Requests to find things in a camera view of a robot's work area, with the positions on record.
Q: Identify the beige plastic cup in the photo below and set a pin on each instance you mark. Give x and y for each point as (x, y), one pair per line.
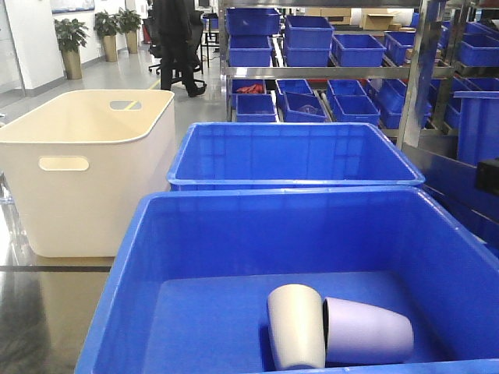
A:
(296, 327)

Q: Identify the lavender plastic cup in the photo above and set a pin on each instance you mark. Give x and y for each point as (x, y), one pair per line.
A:
(364, 334)

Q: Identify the cream plastic storage bin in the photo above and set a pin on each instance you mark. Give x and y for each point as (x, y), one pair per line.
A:
(78, 165)

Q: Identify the blue plastic bin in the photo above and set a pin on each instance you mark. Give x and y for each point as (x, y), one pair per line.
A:
(258, 155)
(188, 289)

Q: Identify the far blue plastic bin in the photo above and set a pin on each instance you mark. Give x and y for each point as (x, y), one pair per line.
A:
(258, 155)

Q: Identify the potted plant gold pot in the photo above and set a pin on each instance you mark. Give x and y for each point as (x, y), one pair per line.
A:
(71, 34)
(129, 22)
(106, 27)

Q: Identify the steel shelf with blue bins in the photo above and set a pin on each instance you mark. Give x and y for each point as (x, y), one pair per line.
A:
(350, 59)

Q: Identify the person in black clothes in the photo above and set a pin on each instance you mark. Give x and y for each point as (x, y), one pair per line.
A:
(173, 25)

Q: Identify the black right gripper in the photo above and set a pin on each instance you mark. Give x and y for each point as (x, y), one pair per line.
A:
(487, 175)

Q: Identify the near blue plastic bin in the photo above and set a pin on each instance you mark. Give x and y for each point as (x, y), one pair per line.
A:
(188, 289)

